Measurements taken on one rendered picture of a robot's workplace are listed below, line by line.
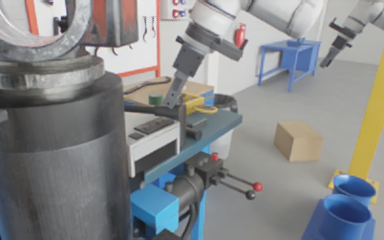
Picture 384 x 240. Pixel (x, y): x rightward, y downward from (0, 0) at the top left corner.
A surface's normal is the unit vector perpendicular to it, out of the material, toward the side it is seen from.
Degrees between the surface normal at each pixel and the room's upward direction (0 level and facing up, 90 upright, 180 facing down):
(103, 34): 90
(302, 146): 90
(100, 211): 90
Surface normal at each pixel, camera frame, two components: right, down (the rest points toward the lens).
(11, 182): -0.08, 0.38
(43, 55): 0.30, 0.37
